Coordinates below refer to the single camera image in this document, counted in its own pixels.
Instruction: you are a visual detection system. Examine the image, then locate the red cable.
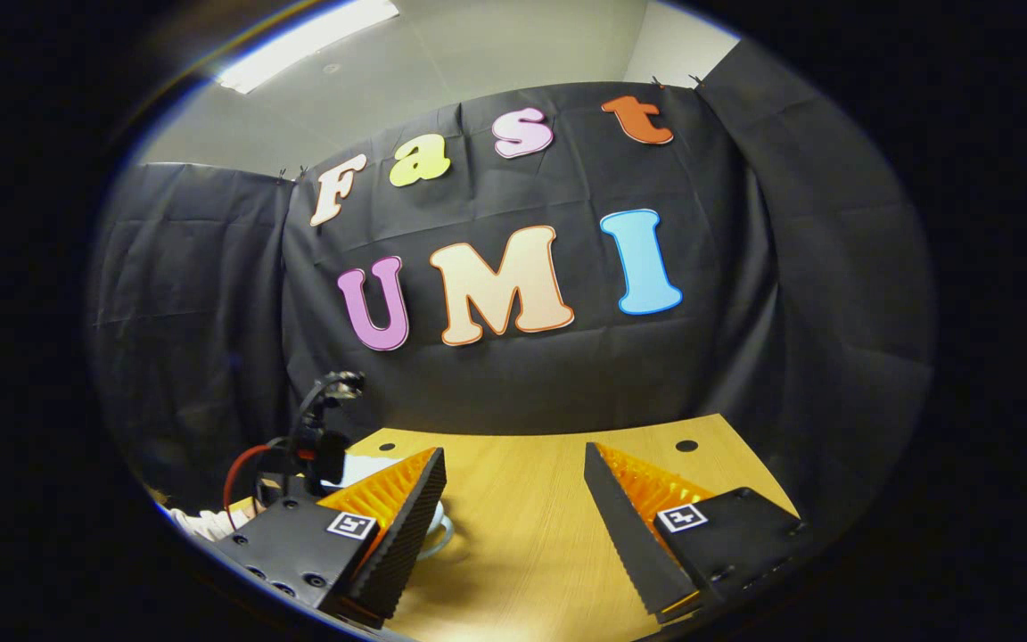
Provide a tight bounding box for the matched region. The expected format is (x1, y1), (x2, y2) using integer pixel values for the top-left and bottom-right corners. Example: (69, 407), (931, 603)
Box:
(223, 443), (314, 514)

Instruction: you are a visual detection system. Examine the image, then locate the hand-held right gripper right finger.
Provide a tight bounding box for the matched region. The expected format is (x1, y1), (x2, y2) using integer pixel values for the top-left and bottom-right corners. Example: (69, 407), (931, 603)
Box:
(583, 441), (813, 625)

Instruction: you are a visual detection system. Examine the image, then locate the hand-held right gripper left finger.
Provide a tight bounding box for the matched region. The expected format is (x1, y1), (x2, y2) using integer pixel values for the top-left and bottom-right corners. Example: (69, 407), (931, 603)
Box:
(210, 446), (448, 630)

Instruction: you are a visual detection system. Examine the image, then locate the black backdrop cloth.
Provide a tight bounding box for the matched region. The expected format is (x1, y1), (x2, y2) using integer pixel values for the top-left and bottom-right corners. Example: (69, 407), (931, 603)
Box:
(86, 37), (938, 536)

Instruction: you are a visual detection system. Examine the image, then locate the light blue suitcase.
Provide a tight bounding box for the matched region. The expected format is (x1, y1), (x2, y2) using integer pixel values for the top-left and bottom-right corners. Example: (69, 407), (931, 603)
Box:
(335, 453), (456, 563)

